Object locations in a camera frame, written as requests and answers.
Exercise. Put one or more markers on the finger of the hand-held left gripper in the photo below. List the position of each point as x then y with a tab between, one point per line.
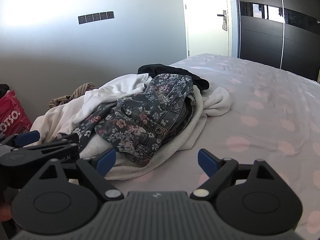
27	137
60	142

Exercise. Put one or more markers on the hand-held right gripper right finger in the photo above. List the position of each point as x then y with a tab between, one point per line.
207	162

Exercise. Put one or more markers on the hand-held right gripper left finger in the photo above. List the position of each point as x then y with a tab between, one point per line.
106	161

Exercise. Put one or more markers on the white long-sleeve shirt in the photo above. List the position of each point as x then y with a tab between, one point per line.
112	92

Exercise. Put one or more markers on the red plastic bag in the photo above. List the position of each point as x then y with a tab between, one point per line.
12	115

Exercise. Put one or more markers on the brown striped garment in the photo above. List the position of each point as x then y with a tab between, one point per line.
80	90

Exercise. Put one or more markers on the white fleece garment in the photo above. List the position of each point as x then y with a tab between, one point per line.
217	102

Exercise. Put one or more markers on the pink polka dot bedsheet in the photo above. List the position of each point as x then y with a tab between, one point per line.
262	117

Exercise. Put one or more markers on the floral denim garment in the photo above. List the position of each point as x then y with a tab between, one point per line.
150	105

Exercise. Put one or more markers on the black garment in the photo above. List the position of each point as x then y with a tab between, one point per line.
155	68

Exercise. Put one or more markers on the white door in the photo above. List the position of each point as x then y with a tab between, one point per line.
205	17

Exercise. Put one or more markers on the dark wall switch panel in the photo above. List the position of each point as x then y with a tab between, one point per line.
96	17

